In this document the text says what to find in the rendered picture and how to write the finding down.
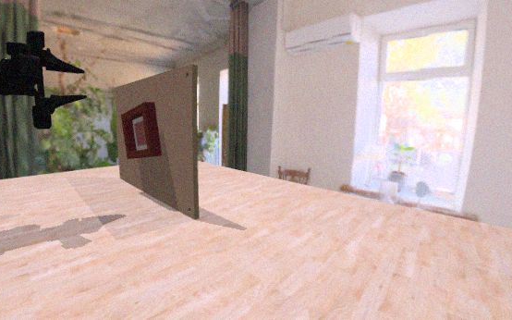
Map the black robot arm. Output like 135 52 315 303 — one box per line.
1 42 41 92

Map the dark red picture frame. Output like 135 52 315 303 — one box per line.
121 102 162 159

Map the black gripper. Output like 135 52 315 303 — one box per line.
0 31 87 129

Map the tan wooden board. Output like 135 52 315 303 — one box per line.
115 65 199 220

